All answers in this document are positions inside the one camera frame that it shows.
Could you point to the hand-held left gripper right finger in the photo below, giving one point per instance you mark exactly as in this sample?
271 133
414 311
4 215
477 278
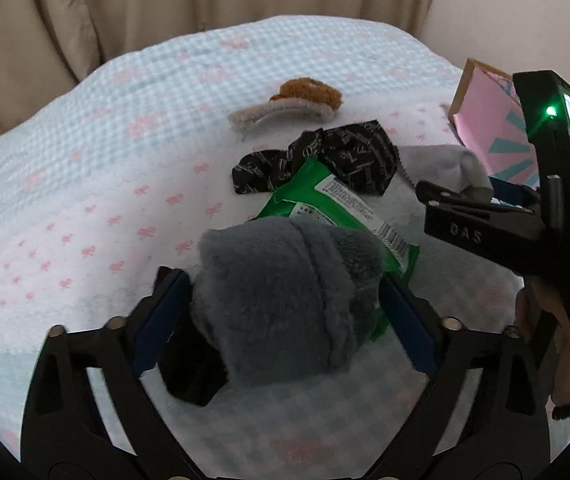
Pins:
409 327

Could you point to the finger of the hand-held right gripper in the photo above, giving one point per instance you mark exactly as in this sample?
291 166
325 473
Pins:
485 235
515 194

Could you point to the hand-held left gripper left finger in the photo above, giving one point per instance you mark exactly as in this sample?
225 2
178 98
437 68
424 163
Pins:
161 321

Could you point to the grey fluffy plush cloth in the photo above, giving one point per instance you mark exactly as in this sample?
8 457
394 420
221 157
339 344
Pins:
285 300

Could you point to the person's right hand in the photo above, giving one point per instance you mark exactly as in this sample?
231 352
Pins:
550 330

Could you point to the pink cardboard box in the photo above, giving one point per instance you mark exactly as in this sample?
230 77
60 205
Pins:
485 125

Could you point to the grey sock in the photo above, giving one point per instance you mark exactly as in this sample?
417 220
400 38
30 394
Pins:
445 165

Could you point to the green snack packet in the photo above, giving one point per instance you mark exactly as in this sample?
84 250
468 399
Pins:
345 200

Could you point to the checked blanket with pink bows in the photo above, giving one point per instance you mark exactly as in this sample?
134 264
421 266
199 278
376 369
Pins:
115 185

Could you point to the black patterned cloth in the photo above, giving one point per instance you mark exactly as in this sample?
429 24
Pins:
355 152

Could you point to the brown beige plush hair clip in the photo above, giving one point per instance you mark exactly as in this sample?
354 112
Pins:
310 91

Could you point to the beige curtain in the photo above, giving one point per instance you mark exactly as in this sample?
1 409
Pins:
165 5

